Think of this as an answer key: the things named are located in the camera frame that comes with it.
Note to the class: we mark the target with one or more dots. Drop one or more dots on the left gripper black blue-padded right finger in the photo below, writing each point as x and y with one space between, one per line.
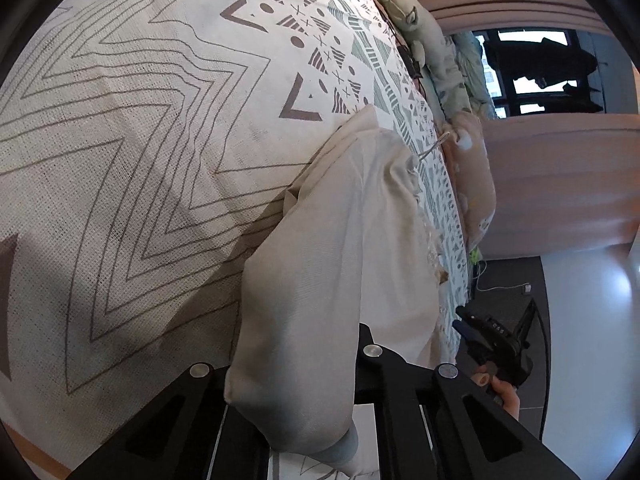
437 424

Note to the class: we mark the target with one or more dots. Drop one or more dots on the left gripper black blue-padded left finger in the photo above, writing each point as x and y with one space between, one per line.
188 431

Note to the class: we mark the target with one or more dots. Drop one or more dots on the beige hooded jacket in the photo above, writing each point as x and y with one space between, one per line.
354 248

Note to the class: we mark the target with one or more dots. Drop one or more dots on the dark hanging clothes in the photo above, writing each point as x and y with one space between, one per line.
547 73

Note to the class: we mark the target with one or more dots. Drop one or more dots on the person's right hand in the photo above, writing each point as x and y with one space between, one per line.
511 402

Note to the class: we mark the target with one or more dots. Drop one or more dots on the pink right curtain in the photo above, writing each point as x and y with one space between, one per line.
563 182

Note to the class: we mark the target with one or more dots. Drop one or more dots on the orange cartoon pillow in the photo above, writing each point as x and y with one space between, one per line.
470 173

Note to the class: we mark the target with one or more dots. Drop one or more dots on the crumpled light green blanket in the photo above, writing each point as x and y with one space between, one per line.
470 61

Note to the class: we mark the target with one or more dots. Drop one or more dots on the grey plush toy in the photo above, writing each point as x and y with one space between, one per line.
434 52

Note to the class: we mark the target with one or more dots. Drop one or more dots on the patterned white bed quilt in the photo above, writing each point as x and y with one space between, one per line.
146 146

